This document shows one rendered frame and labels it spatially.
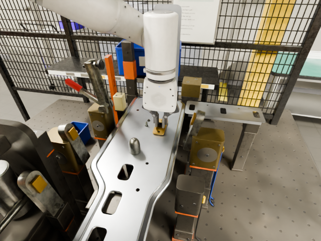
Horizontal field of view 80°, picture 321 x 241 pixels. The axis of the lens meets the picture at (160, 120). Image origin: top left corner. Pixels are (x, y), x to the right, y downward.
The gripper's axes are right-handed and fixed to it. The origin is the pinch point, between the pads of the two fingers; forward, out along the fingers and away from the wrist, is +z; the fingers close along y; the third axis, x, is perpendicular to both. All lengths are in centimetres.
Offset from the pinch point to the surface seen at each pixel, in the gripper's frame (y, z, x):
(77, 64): -56, 0, 42
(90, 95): -23.5, -6.8, -0.5
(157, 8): -6.9, -29.6, 26.7
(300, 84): 165, 90, 259
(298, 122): 138, 103, 171
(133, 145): -4.8, -0.6, -13.8
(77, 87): -27.5, -9.4, -0.7
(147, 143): -2.3, 3.1, -8.6
